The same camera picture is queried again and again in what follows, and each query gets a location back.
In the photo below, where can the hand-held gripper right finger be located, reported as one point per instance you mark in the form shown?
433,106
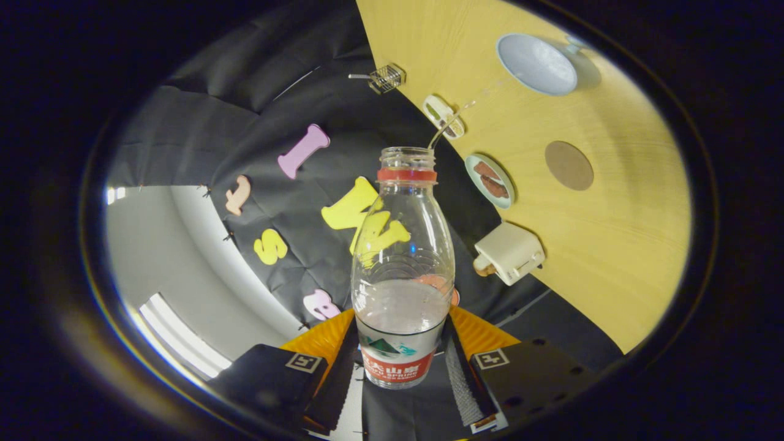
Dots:
468,392

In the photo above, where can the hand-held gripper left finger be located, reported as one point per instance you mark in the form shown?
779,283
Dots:
334,392

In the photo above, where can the clear juice bottle red label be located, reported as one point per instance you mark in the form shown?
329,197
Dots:
401,306

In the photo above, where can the round brown coaster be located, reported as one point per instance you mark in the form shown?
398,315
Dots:
569,165

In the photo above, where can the pale grey cup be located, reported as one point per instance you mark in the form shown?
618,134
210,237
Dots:
536,64

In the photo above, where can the brown bread slice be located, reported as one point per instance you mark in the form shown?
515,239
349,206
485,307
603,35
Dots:
481,266

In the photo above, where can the white toaster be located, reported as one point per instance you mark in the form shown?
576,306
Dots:
511,251

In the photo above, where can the large ceiling light panel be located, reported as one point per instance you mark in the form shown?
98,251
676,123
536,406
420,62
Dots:
184,343

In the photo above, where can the wooden table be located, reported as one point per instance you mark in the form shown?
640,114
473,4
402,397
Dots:
612,245

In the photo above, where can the brown meat slice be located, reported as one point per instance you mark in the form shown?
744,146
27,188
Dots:
487,170
495,187

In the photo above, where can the pale green plate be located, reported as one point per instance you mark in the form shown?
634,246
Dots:
476,184

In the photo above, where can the white divided seasoning dish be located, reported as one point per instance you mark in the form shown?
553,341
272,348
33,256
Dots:
436,110

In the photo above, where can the small ceiling light panel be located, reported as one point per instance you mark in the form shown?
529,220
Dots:
114,195

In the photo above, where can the metal spoon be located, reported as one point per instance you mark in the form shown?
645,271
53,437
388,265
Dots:
360,76

